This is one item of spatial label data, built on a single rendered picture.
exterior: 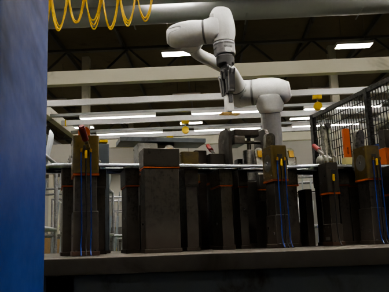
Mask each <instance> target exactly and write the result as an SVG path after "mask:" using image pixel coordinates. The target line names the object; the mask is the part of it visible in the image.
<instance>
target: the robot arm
mask: <svg viewBox="0 0 389 292"><path fill-rule="evenodd" d="M235 36H236V30H235V25H234V20H233V16H232V13H231V11H230V9H229V8H227V7H224V6H218V7H215V8H213V10H212V11H211V13H210V17H209V18H207V19H204V20H189V21H183V22H179V23H176V24H173V25H171V26H170V27H169V28H168V29H167V31H166V38H167V44H168V45H169V46H171V47H172V48H176V49H180V50H182V51H184V52H185V53H189V54H190V55H191V56H192V57H193V58H194V59H195V60H197V61H199V62H201V63H203V64H205V65H207V66H209V67H211V68H213V69H214V70H216V71H218V72H220V76H219V77H218V80H219V86H220V90H221V97H223V98H224V106H225V112H234V106H235V107H237V108H242V107H245V106H250V105H256V107H257V109H258V112H259V113H260V117H261V125H262V129H266V130H267V131H268V132H269V133H273V134H274V135H275V145H282V127H281V114H280V112H282V110H283V106H284V103H287V102H288V101H289V100H290V98H291V89H290V85H289V82H288V81H286V80H283V79H280V78H258V79H253V80H243V78H242V77H241V75H240V73H239V71H238V70H237V68H236V67H235V66H234V55H235V54H236V51H235V42H234V39H235ZM204 44H213V47H214V55H213V54H211V53H208V52H206V51H204V50H203V49H201V47H202V45H204Z"/></svg>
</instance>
